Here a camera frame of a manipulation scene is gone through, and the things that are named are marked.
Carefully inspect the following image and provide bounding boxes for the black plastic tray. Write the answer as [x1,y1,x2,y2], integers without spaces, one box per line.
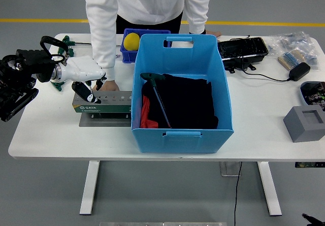
[217,37,269,60]

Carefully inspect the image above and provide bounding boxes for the black adapter cable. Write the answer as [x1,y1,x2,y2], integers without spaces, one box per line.
[230,35,290,82]

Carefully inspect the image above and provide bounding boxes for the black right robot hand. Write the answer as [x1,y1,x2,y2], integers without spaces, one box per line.
[301,213,324,226]

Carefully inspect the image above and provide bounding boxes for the light blue parts bin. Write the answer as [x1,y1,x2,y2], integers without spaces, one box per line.
[300,81,325,107]

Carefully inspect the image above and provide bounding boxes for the grey block with square recess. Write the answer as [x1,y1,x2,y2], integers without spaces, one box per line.
[282,105,325,143]

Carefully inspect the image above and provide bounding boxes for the electronic parts in bin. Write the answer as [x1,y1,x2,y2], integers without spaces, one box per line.
[303,82,325,107]

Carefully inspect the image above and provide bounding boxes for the black power adapter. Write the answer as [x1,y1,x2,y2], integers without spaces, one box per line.
[287,61,311,82]

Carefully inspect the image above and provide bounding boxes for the metal floor plate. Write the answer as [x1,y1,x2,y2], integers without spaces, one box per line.
[219,161,242,177]

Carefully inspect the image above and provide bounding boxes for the red cloth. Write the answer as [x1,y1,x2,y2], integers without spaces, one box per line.
[140,95,159,129]

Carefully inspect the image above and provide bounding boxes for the grey green wrench holder stand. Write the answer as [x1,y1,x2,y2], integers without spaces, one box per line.
[72,90,133,127]

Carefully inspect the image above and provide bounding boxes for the table height control panel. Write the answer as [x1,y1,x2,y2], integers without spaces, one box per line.
[295,162,325,168]

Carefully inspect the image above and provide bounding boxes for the taped resistor bundle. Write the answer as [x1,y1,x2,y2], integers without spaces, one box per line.
[277,49,307,71]

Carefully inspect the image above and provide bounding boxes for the large green T-handle wrench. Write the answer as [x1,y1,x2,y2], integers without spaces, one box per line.
[140,72,172,129]

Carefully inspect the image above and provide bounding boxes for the light blue folding box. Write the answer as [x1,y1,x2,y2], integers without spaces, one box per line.
[131,34,235,154]

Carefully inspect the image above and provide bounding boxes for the clear bags of components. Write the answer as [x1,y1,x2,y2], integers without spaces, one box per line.
[265,31,320,72]

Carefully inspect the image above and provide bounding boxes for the small dark blue bin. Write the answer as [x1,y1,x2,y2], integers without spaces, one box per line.
[119,28,171,63]

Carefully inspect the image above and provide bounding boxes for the person's left hand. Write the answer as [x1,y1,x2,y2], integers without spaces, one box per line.
[205,29,222,38]

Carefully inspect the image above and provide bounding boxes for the black box with mounting lugs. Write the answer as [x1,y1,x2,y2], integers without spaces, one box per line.
[222,55,256,74]

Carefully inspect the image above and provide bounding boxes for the black cloth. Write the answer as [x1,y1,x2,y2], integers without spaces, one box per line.
[141,73,219,130]

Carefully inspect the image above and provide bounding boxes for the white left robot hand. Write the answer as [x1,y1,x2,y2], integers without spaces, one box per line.
[60,55,108,105]

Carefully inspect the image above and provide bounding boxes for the yellow ball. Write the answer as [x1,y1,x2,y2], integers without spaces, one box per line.
[123,32,141,51]

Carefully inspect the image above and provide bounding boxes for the person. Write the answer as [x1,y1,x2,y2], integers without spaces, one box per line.
[83,0,213,35]

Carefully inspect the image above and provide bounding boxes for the black hanging cable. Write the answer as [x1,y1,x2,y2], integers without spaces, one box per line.
[233,161,242,226]

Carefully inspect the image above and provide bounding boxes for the person's right hand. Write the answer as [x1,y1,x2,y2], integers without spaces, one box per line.
[92,80,120,92]

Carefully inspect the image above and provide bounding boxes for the white table leg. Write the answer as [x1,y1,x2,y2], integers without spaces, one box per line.
[256,161,282,216]
[79,160,101,215]

